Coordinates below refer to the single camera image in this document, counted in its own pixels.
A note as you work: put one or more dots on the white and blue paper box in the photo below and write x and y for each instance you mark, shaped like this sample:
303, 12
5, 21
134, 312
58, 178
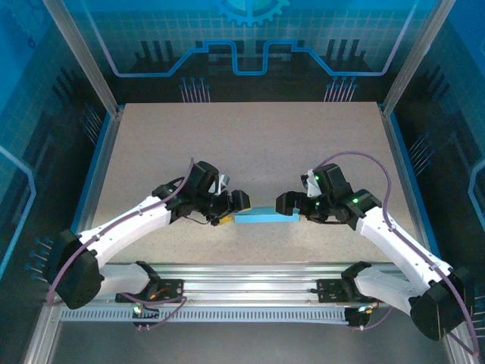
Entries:
261, 218

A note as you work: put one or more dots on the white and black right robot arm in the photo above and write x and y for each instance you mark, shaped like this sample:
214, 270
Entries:
394, 246

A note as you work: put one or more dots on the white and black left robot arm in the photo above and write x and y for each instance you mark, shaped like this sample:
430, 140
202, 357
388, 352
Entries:
129, 227

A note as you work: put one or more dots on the blue table edge strip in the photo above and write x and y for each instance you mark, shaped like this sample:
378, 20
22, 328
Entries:
410, 170
93, 170

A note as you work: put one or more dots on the small black electronics module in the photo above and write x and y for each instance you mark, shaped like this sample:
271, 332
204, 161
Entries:
148, 311
354, 318

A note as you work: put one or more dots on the aluminium mounting rail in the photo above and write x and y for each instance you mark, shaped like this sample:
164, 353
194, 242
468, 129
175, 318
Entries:
246, 284

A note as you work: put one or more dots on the aluminium side rail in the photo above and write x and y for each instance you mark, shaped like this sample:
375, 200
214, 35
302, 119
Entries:
102, 170
402, 170

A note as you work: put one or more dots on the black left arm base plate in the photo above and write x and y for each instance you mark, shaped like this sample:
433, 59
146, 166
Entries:
172, 286

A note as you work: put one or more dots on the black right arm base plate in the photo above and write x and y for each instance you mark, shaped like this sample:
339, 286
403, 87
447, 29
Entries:
329, 290

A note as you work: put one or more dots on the aluminium frame post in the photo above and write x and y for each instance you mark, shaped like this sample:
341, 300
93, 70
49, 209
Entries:
415, 57
86, 57

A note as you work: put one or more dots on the aluminium bottom frame bar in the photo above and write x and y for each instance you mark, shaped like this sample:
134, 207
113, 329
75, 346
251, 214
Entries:
39, 341

